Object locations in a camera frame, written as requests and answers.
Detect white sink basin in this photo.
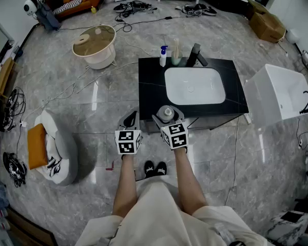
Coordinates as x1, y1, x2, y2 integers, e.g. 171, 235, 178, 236
164, 67, 226, 106

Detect person's right black shoe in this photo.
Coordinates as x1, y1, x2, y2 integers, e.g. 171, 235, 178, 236
155, 161, 168, 176

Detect marble pattern box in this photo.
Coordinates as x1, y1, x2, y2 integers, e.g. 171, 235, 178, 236
265, 210, 308, 243

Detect round glass coffee table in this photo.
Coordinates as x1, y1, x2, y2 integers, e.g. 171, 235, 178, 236
72, 24, 118, 70

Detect person's right forearm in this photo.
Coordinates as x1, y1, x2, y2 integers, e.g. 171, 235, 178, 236
172, 147, 209, 216

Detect white round-headed robot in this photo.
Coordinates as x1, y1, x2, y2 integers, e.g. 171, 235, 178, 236
23, 0, 48, 17

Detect tangled black cables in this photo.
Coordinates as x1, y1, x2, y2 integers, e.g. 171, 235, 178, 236
2, 86, 27, 132

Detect black bag with white print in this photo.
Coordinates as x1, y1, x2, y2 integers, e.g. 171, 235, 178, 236
2, 151, 29, 188

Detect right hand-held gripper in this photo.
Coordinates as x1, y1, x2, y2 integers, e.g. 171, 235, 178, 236
151, 106, 189, 151

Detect black countertop vanity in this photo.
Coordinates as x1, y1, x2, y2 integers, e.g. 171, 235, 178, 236
138, 57, 249, 121

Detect orange cushion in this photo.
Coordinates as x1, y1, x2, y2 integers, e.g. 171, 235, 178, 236
27, 123, 49, 171

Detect person's left forearm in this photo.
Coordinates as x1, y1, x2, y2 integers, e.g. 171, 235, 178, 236
112, 153, 140, 218

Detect white cushion black pattern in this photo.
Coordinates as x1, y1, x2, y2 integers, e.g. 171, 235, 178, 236
44, 134, 64, 184

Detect black cable pile with adapter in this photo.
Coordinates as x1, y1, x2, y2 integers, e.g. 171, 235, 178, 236
113, 0, 173, 33

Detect person's left black shoe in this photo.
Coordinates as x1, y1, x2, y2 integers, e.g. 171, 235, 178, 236
144, 160, 156, 179

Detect round wooden lid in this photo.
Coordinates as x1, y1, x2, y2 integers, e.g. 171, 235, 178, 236
73, 34, 91, 46

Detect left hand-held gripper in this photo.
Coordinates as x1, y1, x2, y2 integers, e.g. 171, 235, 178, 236
114, 110, 143, 155

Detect green cup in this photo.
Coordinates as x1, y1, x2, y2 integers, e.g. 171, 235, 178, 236
170, 49, 184, 67

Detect wooden side table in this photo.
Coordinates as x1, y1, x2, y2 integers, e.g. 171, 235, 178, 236
0, 57, 16, 100

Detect person's black shoe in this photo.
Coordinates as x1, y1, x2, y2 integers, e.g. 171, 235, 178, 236
155, 161, 168, 176
144, 160, 156, 179

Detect small grey round jar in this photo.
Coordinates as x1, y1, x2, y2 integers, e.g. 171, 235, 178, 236
156, 105, 176, 124

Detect white box cabinet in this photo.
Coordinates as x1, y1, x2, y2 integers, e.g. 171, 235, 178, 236
243, 63, 308, 129

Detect person's cream clothing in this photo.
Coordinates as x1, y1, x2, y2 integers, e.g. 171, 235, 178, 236
75, 175, 269, 246

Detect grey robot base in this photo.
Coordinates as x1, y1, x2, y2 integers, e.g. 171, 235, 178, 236
35, 3, 62, 32

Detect white spray bottle blue nozzle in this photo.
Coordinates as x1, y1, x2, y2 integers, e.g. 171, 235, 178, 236
159, 45, 169, 68

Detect black vanity frame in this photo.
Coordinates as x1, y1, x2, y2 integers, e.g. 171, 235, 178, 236
143, 113, 247, 136

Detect white round bin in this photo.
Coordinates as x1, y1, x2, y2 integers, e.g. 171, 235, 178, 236
285, 29, 301, 45

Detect large cardboard box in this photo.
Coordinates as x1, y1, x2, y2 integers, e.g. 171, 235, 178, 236
248, 11, 287, 44

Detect small cardboard box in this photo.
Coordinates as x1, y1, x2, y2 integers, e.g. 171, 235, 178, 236
246, 0, 271, 15

